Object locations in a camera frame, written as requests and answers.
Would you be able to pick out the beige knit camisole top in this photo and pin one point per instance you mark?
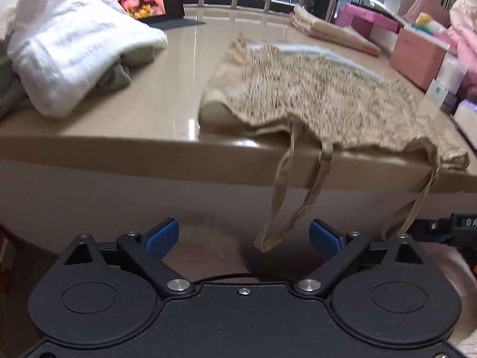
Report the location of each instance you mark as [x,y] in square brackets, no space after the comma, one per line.
[316,97]

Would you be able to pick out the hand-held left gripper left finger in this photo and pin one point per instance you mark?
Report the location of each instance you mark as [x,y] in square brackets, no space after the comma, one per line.
[164,236]

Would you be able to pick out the white labelled box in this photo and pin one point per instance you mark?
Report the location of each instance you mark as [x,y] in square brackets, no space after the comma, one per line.
[445,82]

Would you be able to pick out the pink cardboard box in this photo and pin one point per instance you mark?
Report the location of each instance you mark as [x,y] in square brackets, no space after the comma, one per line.
[417,57]

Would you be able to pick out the white textured garment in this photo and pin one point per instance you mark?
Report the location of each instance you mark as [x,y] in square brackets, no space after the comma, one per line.
[70,44]

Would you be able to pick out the olive green garment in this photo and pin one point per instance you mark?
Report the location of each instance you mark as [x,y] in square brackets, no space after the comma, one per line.
[115,76]

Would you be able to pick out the stack of folded beige clothes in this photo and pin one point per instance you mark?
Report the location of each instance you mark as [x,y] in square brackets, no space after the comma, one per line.
[335,30]

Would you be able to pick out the pink stepped storage box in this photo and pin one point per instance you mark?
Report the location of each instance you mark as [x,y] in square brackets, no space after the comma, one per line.
[367,16]

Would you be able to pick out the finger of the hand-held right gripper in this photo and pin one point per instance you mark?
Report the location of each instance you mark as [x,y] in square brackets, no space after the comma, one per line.
[428,226]

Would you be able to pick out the grey tablet keyboard cover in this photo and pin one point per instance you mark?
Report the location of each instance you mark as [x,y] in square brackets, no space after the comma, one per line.
[175,23]

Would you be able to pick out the pale cardboard boxes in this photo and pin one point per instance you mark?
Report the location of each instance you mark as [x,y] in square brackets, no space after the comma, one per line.
[417,2]

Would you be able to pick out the pink garment pile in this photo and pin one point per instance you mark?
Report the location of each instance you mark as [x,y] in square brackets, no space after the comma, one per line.
[465,26]

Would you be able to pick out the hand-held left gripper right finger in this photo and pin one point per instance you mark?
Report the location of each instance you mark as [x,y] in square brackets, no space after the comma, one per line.
[323,240]

